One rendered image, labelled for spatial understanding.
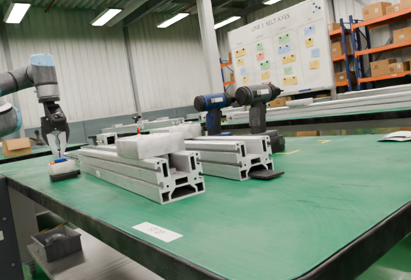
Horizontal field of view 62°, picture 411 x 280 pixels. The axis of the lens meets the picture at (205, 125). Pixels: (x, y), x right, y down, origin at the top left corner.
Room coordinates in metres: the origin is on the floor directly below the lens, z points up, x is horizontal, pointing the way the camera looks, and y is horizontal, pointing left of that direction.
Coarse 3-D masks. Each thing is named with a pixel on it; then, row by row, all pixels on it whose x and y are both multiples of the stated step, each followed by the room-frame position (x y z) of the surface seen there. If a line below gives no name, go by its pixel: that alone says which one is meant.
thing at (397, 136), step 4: (396, 132) 0.98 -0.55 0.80; (400, 132) 0.96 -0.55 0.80; (404, 132) 0.96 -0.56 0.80; (408, 132) 0.95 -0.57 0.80; (384, 136) 0.97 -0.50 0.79; (388, 136) 0.95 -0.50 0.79; (392, 136) 0.94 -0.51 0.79; (396, 136) 0.95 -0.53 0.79; (400, 136) 0.94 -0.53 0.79; (404, 136) 0.94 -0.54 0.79; (408, 136) 0.90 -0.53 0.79; (380, 140) 0.96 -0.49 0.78; (400, 140) 0.91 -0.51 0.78; (404, 140) 0.91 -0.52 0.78
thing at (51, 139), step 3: (48, 135) 1.17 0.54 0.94; (51, 135) 1.17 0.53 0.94; (48, 138) 1.17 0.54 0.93; (51, 138) 1.17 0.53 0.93; (54, 138) 1.18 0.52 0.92; (48, 141) 1.17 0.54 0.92; (51, 141) 1.17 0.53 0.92; (54, 141) 1.18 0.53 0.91; (51, 144) 1.17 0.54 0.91; (54, 144) 1.18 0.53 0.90; (51, 147) 1.17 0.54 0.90; (54, 147) 1.17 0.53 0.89; (51, 150) 1.17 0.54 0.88; (54, 150) 1.17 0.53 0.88; (57, 150) 1.18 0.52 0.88; (54, 153) 1.18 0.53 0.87; (57, 153) 1.18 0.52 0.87; (57, 156) 1.18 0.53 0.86
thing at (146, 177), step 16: (80, 160) 1.30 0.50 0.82; (96, 160) 1.06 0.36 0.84; (112, 160) 0.94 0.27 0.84; (128, 160) 0.78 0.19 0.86; (144, 160) 0.69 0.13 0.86; (160, 160) 0.65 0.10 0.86; (176, 160) 0.73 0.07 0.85; (192, 160) 0.69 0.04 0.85; (96, 176) 1.10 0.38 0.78; (112, 176) 0.92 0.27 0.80; (128, 176) 0.83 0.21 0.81; (144, 176) 0.70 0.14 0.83; (160, 176) 0.64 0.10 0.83; (176, 176) 0.67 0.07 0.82; (192, 176) 0.68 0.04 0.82; (144, 192) 0.71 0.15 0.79; (160, 192) 0.64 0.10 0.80; (176, 192) 0.70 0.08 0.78; (192, 192) 0.68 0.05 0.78
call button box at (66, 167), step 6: (60, 162) 1.16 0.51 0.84; (66, 162) 1.16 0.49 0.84; (72, 162) 1.17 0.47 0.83; (48, 168) 1.18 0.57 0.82; (54, 168) 1.14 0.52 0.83; (60, 168) 1.15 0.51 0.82; (66, 168) 1.16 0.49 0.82; (72, 168) 1.16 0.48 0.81; (54, 174) 1.14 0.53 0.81; (60, 174) 1.15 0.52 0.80; (66, 174) 1.15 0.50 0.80; (72, 174) 1.16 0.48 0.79; (78, 174) 1.21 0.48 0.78; (54, 180) 1.13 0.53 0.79; (60, 180) 1.14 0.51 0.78
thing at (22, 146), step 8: (272, 104) 5.68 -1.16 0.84; (280, 104) 5.54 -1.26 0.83; (400, 128) 3.85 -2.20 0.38; (408, 128) 3.78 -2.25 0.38; (296, 136) 4.94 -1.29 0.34; (8, 144) 3.02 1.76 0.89; (16, 144) 3.05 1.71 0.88; (24, 144) 3.09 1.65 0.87; (8, 152) 3.03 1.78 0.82; (16, 152) 3.07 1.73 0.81; (24, 152) 3.11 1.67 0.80
